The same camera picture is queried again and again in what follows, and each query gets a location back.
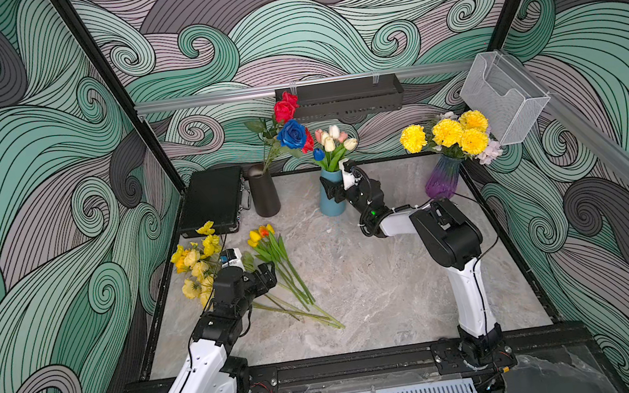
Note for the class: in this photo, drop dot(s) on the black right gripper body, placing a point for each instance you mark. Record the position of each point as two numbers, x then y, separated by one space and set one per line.
353 197

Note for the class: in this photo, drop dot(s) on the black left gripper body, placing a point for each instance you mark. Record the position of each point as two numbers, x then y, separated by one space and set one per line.
253 286

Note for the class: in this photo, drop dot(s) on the teal ceramic vase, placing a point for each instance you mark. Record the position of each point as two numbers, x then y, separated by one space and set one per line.
331 186

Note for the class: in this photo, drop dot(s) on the yellow flower bunch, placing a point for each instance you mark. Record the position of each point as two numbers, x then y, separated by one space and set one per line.
304 309

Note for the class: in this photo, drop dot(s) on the pale yellow blossom spray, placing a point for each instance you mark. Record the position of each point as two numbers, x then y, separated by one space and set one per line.
201 263

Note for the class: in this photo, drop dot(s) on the yellow ranunculus stem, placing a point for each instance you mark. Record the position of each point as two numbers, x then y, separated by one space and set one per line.
259 242

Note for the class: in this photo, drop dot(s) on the black cylindrical vase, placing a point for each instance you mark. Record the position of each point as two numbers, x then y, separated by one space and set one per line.
263 191

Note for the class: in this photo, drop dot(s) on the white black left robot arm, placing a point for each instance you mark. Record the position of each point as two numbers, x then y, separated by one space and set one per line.
209 367

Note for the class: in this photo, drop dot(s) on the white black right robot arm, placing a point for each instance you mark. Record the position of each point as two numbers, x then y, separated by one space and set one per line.
451 239

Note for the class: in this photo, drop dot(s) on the purple glass vase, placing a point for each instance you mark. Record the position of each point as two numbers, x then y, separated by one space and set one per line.
444 179

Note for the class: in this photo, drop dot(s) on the yellow tulip bouquet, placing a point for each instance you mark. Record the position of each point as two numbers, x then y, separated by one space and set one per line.
329 147

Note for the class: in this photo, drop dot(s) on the black hanging tray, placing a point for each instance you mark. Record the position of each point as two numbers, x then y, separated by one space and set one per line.
351 97

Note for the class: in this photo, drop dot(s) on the blue rose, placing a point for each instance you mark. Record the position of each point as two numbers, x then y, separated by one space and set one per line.
293 135

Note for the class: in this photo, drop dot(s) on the black ribbed hard case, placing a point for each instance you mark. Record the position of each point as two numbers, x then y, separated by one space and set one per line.
213 195

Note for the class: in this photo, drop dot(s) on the yellow carnation bouquet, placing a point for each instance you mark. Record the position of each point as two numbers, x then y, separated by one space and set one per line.
467 136

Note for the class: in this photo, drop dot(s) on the red rose stem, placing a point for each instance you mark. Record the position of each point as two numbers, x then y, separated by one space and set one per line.
268 129

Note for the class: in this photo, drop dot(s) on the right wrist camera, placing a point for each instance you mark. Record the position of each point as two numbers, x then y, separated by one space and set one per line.
351 175

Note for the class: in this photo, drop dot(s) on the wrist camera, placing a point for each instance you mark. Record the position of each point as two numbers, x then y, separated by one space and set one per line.
231 257
351 175

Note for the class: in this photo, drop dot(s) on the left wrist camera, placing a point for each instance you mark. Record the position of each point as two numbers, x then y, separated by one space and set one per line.
231 257

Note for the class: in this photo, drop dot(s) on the clear acrylic wall box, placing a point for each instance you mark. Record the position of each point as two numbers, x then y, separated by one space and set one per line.
501 88

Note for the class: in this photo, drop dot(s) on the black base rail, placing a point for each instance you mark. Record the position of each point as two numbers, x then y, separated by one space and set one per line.
446 356

